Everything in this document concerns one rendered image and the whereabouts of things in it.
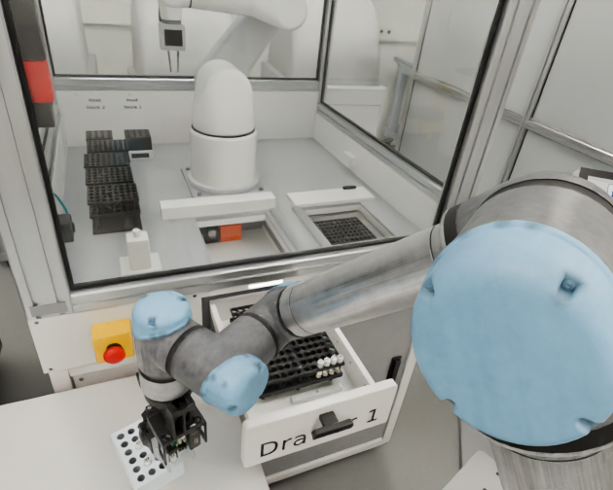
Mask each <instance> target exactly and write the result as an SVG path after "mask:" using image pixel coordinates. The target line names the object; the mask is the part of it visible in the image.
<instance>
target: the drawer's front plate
mask: <svg viewBox="0 0 613 490"><path fill-rule="evenodd" d="M397 387H398V386H397V384H396V383H395V382H394V380H393V379H387V380H383V381H381V382H377V383H374V384H370V385H367V386H363V387H360V388H356V389H353V390H349V391H346V392H342V393H339V394H335V395H333V396H329V397H326V398H322V399H319V400H315V401H312V402H306V403H302V404H299V405H295V406H292V407H288V408H285V409H281V410H278V411H275V412H272V413H268V414H265V415H261V416H258V417H254V418H251V419H247V420H245V421H243V423H242V435H241V461H242V464H243V466H244V467H245V468H249V467H252V466H255V465H258V464H261V463H264V462H266V461H269V460H272V459H275V458H278V457H281V456H284V455H287V454H290V453H293V452H296V451H299V450H302V449H305V448H309V447H312V446H314V445H317V444H320V443H323V442H326V441H329V440H332V439H335V438H340V437H343V436H346V435H349V434H352V433H355V432H358V431H361V430H364V429H367V428H371V427H374V426H376V425H379V424H382V423H384V422H386V421H387V418H388V415H389V412H390V409H391V406H392V403H393V400H394V397H395V394H396V391H397ZM373 409H376V413H375V416H374V419H376V418H377V420H375V421H372V422H369V423H367V421H370V420H371V419H372V415H373V412H370V411H371V410H373ZM330 411H334V412H335V414H336V416H337V418H338V420H339V422H341V421H343V420H346V419H354V418H356V417H357V419H355V420H353V421H352V422H353V424H354V425H353V427H352V428H350V429H347V430H344V431H341V432H339V433H335V434H332V435H328V436H326V437H321V438H318V439H315V440H313V439H312V435H311V432H312V431H313V430H315V429H318V428H321V427H323V426H322V424H321V422H320V420H319V415H320V414H323V413H326V412H330ZM369 412H370V413H369ZM300 435H306V443H302V444H300V445H297V446H295V445H294V442H295V441H296V440H297V439H299V438H303V437H297V436H300ZM295 437H297V438H295ZM288 438H292V439H290V440H288V441H287V442H286V443H285V449H284V450H282V445H283V441H284V440H285V439H286V440H287V439H288ZM270 441H276V442H277V443H278V446H277V449H276V450H275V451H274V452H272V451H273V450H274V447H275V445H274V443H269V444H266V445H264V454H267V453H270V452H272V454H269V455H267V456H263V457H261V444H263V443H266V442H270Z"/></svg>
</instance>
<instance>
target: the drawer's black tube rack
mask: <svg viewBox="0 0 613 490"><path fill-rule="evenodd" d="M252 305H254V304H249V305H244V306H239V307H234V308H230V311H231V314H232V316H233V318H230V323H231V322H233V321H234V320H235V319H236V318H237V317H239V316H240V315H241V314H242V313H244V312H245V311H246V310H245V308H248V309H249V308H250V307H251V306H252ZM238 310H242V311H238ZM233 311H236V312H233ZM235 316H236V317H235ZM322 336H326V337H327V338H323V337H322ZM326 342H330V344H327V343H326ZM329 348H333V349H334V350H330V349H329ZM334 354H336V355H340V354H339V352H338V351H337V349H336V347H335V346H334V344H333V342H332V341H331V339H330V338H329V336H328V334H326V332H320V333H316V334H313V335H309V336H306V337H302V338H299V339H295V340H292V341H290V342H289V343H287V344H286V345H285V346H284V347H283V348H282V349H281V350H280V351H279V352H278V353H277V354H276V355H275V356H274V357H273V358H272V359H271V360H270V361H269V362H268V363H267V364H266V366H267V367H268V370H269V374H273V373H277V372H281V371H284V370H288V369H292V368H302V367H303V366H307V365H311V364H315V363H317V361H318V360H323V361H324V359H325V358H329V359H331V357H332V356H333V355H334ZM342 376H343V373H342V371H340V372H335V371H334V374H330V373H329V370H328V375H327V376H324V375H322V374H321V377H320V378H317V377H316V373H313V374H309V375H305V376H301V377H297V378H294V379H290V380H286V381H282V382H278V383H274V384H271V385H268V386H266V388H265V390H264V392H263V394H262V395H261V396H260V397H259V399H262V400H264V399H265V398H266V397H269V396H273V395H277V394H280V393H284V392H288V391H291V390H295V389H296V390H300V388H303V387H305V386H309V385H313V384H316V383H320V382H324V381H327V380H329V381H332V379H335V378H339V377H342Z"/></svg>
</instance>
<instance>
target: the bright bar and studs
mask: <svg viewBox="0 0 613 490"><path fill-rule="evenodd" d="M342 390H343V386H342V384H341V383H336V384H333V385H329V386H326V387H322V388H318V389H315V390H311V391H307V392H304V393H300V394H298V395H294V396H291V398H290V401H291V403H292V404H297V403H303V402H307V401H310V400H314V399H317V398H321V397H324V396H328V395H331V394H335V393H337V392H341V391H342Z"/></svg>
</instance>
